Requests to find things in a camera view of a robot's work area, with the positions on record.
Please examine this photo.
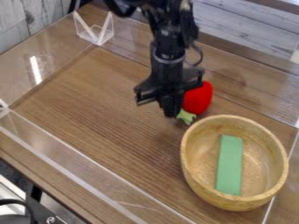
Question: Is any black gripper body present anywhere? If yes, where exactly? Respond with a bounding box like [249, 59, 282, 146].
[134, 67, 205, 105]

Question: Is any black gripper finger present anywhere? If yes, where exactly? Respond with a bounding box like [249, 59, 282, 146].
[173, 91, 185, 116]
[161, 95, 174, 117]

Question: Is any red plush strawberry toy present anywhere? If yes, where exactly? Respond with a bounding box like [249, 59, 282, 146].
[177, 81, 214, 125]

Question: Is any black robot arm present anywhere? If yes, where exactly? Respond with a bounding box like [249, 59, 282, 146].
[103, 0, 205, 118]

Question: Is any wooden oval bowl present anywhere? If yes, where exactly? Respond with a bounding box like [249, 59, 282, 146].
[181, 115, 289, 212]

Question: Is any green rectangular block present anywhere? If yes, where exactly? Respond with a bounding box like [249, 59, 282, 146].
[215, 135, 243, 196]

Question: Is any clear acrylic corner bracket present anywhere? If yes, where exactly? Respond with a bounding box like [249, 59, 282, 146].
[73, 11, 115, 46]

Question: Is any clear acrylic tray wall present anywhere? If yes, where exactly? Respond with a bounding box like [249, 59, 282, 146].
[0, 100, 195, 224]

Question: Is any black table frame leg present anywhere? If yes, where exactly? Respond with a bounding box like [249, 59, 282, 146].
[26, 184, 67, 224]

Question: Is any black cable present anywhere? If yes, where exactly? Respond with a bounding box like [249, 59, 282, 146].
[0, 199, 30, 217]

